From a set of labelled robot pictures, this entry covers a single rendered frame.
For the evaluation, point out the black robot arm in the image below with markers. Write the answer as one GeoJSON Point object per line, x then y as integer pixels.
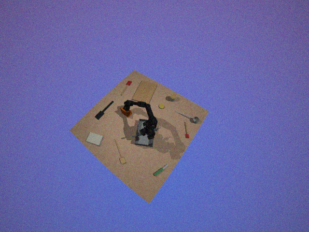
{"type": "Point", "coordinates": [151, 121]}

